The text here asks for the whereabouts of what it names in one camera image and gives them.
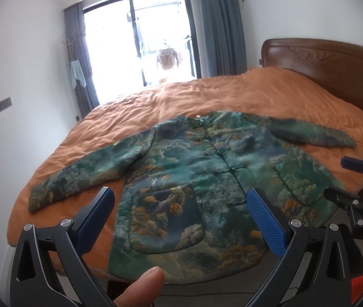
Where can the green printed jacket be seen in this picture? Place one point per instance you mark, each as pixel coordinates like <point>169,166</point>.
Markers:
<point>184,166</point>

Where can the wooden headboard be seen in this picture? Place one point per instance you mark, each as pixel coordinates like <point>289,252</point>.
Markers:
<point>328,64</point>

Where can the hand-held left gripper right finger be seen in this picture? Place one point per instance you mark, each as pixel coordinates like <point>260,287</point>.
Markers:
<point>266,220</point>

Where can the light blue cloth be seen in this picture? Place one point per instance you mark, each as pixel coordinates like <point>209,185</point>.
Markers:
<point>77,73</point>

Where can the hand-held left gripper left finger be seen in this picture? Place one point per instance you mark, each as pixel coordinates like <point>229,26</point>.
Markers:
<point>95,219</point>

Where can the hanging beige garment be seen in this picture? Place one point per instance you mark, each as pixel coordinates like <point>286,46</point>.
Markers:
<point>168,59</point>

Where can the grey curtain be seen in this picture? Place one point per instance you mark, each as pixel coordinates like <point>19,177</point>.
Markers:
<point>72,22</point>
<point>219,32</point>

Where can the orange bed quilt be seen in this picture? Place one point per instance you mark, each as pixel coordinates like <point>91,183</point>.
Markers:
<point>232,96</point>

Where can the person's left hand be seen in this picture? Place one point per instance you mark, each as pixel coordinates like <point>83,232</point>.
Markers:
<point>144,287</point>

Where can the dark wall switch panel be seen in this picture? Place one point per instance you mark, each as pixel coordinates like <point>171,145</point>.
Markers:
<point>2,106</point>

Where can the wooden coat rack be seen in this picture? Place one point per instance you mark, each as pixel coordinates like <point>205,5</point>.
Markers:
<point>68,43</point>

